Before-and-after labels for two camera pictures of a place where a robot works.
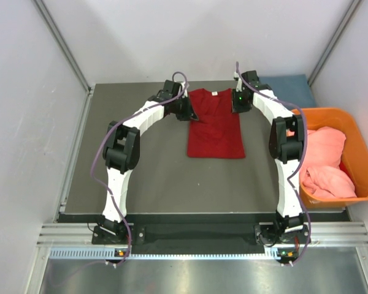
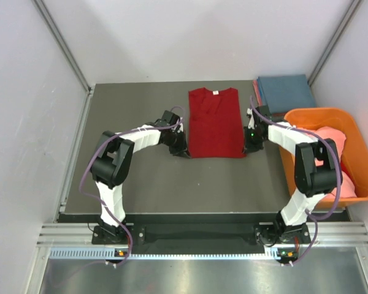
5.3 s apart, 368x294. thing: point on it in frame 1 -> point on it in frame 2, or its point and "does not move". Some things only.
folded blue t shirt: (294, 89) does not move
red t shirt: (217, 134) does not move
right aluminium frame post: (354, 3) does not move
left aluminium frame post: (63, 43) does not move
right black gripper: (236, 108) -> (248, 146)
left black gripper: (188, 113) -> (181, 150)
